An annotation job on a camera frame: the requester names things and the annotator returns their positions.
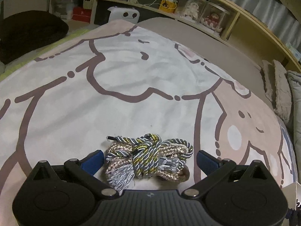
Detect cartoon bear blanket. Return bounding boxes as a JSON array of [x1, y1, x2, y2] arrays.
[[1, 21, 298, 225]]

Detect green bed sheet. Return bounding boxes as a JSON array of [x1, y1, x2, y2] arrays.
[[0, 23, 101, 81]]

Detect wooden headboard shelf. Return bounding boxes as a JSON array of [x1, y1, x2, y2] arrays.
[[49, 0, 300, 72]]

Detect black cushion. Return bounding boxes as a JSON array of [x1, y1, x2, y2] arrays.
[[1, 10, 69, 64]]

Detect red doll in clear case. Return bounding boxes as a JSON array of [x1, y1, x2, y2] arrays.
[[199, 2, 230, 36]]

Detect red box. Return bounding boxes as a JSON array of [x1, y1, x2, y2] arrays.
[[72, 7, 92, 23]]

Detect beige fuzzy pillow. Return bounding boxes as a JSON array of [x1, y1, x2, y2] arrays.
[[262, 60, 293, 126]]

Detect braided cord bundle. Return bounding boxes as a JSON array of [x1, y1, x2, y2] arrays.
[[103, 133, 194, 193]]

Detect grey curtain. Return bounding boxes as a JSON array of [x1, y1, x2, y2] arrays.
[[230, 0, 300, 51]]

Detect grey duvet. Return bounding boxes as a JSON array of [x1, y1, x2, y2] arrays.
[[287, 70, 301, 180]]

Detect tissue pack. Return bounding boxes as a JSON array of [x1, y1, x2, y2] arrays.
[[286, 42, 301, 61]]

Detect white cardboard box tray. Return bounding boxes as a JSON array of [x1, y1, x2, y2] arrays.
[[282, 182, 300, 210]]

